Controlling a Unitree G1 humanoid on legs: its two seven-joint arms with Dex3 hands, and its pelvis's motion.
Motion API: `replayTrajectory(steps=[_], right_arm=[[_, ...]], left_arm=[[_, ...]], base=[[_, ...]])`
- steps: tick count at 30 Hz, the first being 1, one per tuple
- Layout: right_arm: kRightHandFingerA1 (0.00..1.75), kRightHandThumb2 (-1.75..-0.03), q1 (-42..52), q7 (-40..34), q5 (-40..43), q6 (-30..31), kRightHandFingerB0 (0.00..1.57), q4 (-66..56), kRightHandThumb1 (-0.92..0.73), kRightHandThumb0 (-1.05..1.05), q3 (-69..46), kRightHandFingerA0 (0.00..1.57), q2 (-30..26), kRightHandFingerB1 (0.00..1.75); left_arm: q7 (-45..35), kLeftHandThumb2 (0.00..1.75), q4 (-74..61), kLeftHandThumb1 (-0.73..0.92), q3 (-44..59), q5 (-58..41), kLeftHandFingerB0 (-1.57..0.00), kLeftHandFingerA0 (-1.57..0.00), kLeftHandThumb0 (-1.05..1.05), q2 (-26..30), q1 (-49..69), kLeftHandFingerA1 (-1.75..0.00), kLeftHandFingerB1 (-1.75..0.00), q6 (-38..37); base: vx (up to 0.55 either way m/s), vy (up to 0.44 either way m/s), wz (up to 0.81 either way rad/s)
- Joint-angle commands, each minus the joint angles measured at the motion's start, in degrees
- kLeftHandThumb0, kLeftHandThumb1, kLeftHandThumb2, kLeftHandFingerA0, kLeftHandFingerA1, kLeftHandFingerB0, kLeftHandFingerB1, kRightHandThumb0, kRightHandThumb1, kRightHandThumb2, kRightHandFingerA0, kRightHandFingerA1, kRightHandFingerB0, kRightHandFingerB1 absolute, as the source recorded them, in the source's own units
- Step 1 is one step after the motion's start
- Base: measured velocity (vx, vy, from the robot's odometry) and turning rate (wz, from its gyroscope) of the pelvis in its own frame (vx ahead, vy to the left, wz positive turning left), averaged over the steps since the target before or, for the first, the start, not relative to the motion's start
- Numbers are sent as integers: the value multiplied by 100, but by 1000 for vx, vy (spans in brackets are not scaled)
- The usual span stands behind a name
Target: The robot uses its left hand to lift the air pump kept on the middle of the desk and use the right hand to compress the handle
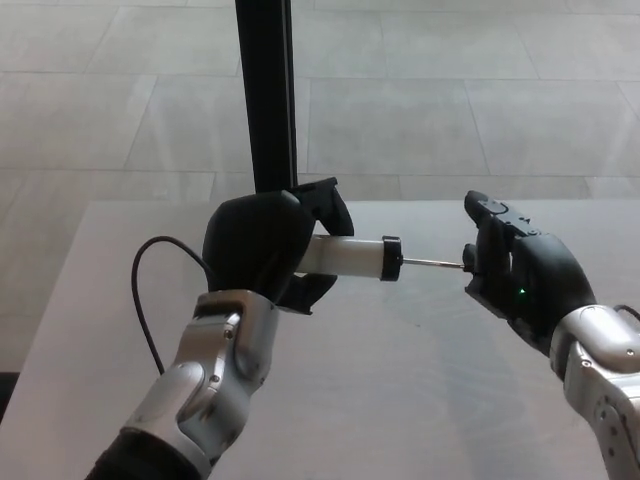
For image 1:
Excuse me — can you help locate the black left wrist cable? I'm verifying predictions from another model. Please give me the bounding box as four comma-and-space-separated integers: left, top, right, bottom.
131, 235, 217, 376

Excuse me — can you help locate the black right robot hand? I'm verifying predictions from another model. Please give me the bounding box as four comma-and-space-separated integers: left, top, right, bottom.
462, 189, 599, 359

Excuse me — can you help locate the white air pump black handle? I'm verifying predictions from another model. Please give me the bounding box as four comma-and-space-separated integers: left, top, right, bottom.
297, 233, 477, 283

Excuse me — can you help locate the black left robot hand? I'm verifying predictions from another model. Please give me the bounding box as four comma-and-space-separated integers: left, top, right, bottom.
200, 176, 356, 317

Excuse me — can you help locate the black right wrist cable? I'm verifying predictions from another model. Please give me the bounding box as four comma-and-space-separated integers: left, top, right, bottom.
612, 303, 640, 327

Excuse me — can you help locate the black vertical post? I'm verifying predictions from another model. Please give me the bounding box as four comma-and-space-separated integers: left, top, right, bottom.
234, 0, 302, 194

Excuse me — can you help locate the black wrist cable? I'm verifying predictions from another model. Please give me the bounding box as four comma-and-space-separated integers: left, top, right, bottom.
131, 235, 217, 376
612, 303, 640, 327

